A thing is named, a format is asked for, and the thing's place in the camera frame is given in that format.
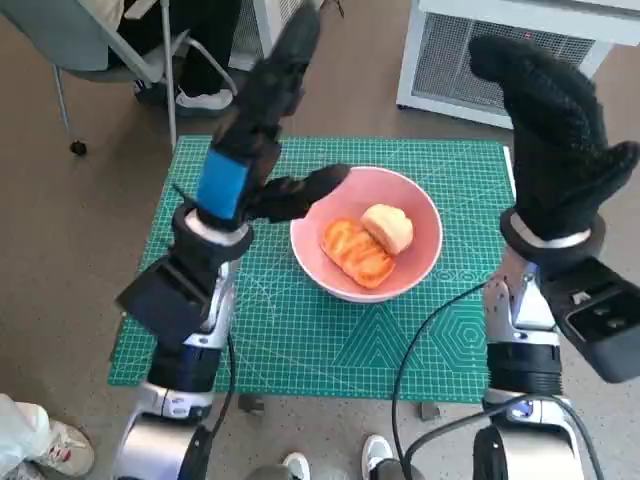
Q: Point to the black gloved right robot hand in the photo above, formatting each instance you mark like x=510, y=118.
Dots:
x=555, y=150

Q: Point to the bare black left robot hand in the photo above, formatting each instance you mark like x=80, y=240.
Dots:
x=225, y=185

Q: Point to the long braided toy bread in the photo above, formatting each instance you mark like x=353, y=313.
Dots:
x=350, y=250

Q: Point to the pink bowl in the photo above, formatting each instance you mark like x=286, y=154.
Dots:
x=425, y=215

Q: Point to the round toy bread bun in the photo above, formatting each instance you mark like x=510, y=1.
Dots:
x=390, y=225

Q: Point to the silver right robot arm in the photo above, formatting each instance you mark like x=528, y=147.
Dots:
x=520, y=360

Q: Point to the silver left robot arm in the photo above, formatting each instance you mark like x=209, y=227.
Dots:
x=180, y=370

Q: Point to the seated person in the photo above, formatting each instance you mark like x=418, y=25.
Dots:
x=210, y=50

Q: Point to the large white vented cabinet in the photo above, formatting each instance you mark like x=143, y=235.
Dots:
x=440, y=60

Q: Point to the small white vented cabinet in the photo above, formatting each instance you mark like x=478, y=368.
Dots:
x=260, y=25

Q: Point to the green cutting mat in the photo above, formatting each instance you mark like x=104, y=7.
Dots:
x=300, y=350

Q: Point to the grey office chair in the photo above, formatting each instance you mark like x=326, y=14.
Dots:
x=60, y=40

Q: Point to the person's white shoe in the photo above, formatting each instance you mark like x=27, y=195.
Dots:
x=376, y=454
x=296, y=466

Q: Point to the person in white trousers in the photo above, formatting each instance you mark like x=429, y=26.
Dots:
x=25, y=430

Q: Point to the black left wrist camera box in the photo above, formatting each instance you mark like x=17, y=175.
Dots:
x=160, y=300

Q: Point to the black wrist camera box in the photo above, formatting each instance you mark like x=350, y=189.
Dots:
x=600, y=320
x=160, y=300

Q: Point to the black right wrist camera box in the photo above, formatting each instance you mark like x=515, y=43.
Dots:
x=600, y=320

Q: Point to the metal table bracket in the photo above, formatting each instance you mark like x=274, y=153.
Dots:
x=251, y=404
x=429, y=412

